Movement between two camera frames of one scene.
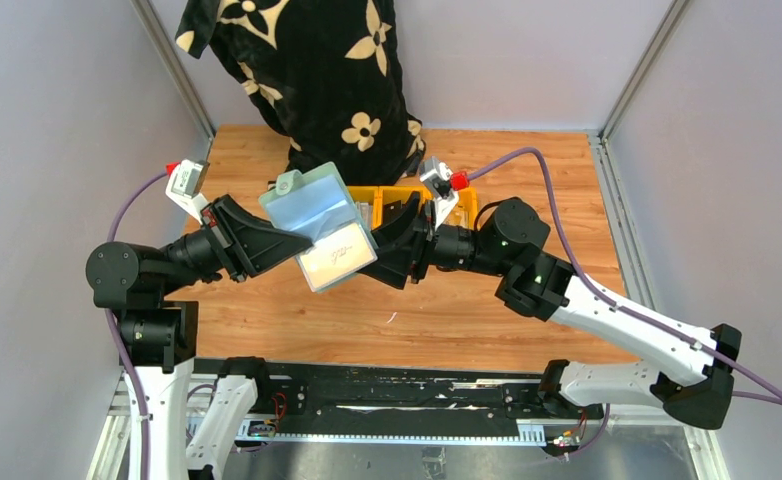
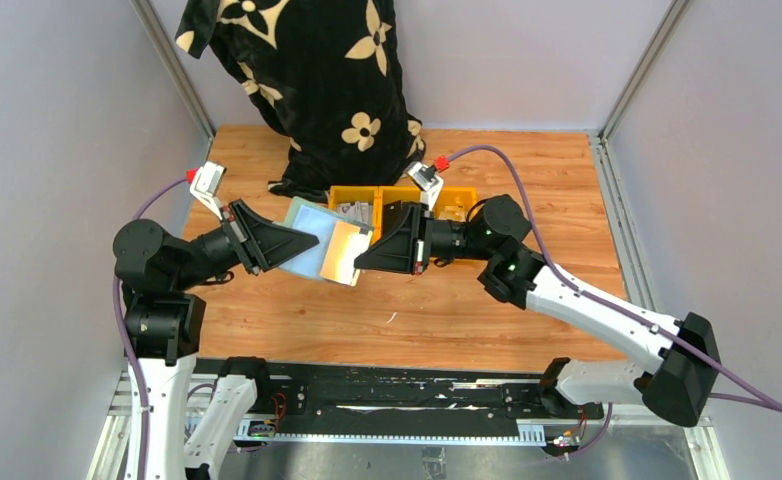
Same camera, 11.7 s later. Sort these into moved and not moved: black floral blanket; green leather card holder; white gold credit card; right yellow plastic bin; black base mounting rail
Moved: green leather card holder; white gold credit card
Not moved: right yellow plastic bin; black base mounting rail; black floral blanket
